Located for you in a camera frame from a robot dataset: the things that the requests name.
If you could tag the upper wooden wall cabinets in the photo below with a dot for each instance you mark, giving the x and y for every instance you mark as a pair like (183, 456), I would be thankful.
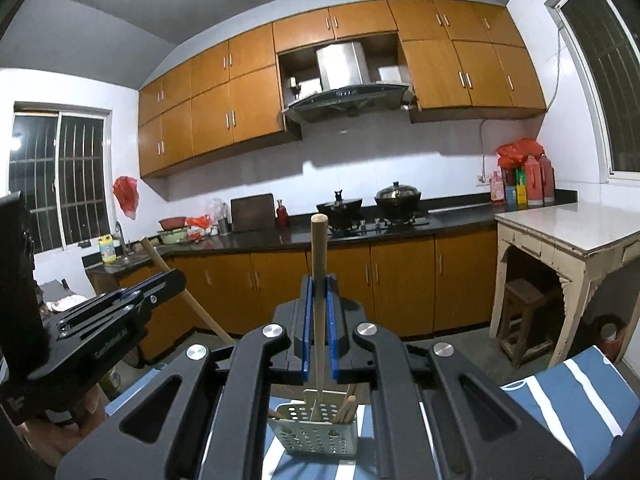
(439, 59)

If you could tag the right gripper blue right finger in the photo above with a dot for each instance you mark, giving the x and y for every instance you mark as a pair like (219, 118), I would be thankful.
(435, 414)

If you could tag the blue white striped tablecloth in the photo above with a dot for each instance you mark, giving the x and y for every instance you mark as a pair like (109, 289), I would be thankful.
(583, 402)

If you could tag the red bottle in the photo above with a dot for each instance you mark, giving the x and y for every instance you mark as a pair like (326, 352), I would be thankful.
(283, 220)

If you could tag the red plastic bag on wall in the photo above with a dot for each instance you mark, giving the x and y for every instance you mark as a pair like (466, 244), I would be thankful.
(125, 190)

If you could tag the steel range hood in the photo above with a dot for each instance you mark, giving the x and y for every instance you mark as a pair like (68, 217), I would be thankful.
(347, 78)

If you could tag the white weathered side table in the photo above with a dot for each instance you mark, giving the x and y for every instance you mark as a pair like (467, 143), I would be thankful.
(582, 242)

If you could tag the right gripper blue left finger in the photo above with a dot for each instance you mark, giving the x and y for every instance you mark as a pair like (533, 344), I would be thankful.
(204, 415)

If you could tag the red plastic bag on bottles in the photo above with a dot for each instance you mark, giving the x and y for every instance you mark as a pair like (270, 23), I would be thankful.
(512, 155)

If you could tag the pink bottle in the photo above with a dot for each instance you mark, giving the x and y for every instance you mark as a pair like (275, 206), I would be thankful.
(497, 188)

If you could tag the barred window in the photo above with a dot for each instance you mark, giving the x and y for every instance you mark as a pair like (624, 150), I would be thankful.
(607, 47)
(57, 163)

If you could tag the left barred window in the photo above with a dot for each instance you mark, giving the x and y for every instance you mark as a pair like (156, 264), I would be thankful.
(57, 163)

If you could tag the gas stove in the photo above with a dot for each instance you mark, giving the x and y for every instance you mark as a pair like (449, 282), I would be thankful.
(379, 226)

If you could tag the yellow detergent bottle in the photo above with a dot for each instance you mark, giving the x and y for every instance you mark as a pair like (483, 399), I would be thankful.
(107, 249)

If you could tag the wooden stool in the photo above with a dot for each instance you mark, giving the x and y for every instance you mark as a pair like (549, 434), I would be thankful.
(522, 300)

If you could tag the right barred window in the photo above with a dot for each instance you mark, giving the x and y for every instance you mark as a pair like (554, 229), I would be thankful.
(607, 47)

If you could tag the green perforated utensil holder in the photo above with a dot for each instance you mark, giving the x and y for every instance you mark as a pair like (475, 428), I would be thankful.
(300, 435)

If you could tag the green and red basins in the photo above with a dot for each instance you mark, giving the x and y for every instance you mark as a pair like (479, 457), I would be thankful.
(173, 230)

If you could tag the sink faucet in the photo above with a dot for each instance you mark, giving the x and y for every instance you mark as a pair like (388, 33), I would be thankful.
(123, 244)

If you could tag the black wok with utensils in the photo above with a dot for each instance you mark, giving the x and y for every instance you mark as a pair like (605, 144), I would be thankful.
(342, 214)

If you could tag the black wok with lid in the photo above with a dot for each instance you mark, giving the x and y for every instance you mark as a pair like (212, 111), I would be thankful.
(398, 202)

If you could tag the dark wooden cutting board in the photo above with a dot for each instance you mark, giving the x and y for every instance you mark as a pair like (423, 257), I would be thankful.
(253, 213)

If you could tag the red thermos bottles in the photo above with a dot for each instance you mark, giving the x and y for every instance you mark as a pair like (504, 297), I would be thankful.
(540, 185)

